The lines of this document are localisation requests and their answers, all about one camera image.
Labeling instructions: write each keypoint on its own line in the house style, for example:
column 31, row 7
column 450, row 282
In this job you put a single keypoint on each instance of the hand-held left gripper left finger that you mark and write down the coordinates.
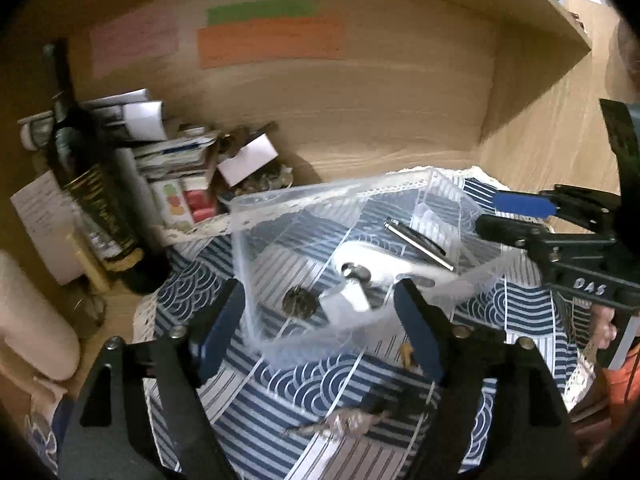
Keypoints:
column 223, row 327

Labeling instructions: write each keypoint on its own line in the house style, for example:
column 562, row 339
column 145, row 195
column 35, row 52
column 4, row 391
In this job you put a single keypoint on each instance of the person's right hand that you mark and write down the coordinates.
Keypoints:
column 603, row 332

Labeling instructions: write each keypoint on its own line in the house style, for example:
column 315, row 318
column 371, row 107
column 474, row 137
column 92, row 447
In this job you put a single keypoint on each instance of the pile of papers and boxes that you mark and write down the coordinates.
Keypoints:
column 165, row 155

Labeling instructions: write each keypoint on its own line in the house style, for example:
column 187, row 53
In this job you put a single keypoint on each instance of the open box of coins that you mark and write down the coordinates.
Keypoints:
column 250, row 162

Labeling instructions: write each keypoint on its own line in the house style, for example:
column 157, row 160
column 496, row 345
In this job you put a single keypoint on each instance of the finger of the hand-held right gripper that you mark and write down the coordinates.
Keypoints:
column 510, row 232
column 522, row 204

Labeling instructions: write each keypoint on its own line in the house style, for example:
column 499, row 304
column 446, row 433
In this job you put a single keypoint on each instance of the dark glass wine bottle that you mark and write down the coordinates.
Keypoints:
column 92, row 185

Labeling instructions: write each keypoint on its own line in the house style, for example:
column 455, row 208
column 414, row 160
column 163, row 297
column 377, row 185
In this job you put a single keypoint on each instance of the person's orange sleeve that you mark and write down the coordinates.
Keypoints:
column 625, row 385

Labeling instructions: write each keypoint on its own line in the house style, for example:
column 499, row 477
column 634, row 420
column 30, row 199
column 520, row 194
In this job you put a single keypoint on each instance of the black and silver pen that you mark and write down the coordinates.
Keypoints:
column 417, row 243

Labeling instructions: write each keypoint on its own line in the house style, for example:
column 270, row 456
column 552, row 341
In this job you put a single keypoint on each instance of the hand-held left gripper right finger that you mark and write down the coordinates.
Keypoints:
column 419, row 327

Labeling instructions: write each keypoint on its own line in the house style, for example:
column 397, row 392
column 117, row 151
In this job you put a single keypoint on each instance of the white paper sheet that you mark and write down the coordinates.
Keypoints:
column 42, row 220

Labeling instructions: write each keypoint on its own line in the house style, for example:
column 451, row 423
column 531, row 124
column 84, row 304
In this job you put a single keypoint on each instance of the small white plastic piece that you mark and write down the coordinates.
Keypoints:
column 347, row 302

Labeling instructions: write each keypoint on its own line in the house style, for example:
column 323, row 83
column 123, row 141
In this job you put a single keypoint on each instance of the pink sticky note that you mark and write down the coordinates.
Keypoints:
column 134, row 42

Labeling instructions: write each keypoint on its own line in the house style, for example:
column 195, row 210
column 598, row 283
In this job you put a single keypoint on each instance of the white plastic gadget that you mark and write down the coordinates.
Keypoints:
column 387, row 262

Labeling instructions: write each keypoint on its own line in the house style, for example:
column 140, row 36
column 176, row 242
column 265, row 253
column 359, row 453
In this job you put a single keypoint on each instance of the orange sticky note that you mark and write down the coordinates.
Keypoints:
column 270, row 42

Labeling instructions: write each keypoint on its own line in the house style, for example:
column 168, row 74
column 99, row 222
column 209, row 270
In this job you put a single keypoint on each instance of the dark round metal ornament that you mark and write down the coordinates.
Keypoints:
column 298, row 302

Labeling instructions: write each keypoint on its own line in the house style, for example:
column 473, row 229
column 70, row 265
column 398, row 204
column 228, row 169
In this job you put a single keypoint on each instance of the small brown scrap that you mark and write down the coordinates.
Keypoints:
column 407, row 355

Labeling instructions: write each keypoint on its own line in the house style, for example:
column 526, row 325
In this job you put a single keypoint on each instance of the blue wave-patterned tablecloth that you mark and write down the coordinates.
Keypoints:
column 310, row 390

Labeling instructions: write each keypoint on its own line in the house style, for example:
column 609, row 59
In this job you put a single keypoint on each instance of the white paper roll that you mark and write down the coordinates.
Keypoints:
column 30, row 320

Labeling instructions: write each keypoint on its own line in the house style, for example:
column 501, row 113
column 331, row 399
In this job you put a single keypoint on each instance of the green sticky note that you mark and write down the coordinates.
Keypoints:
column 260, row 9

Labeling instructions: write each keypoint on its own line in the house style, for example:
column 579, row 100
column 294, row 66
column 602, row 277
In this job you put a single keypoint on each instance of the clear plastic container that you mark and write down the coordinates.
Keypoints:
column 300, row 240

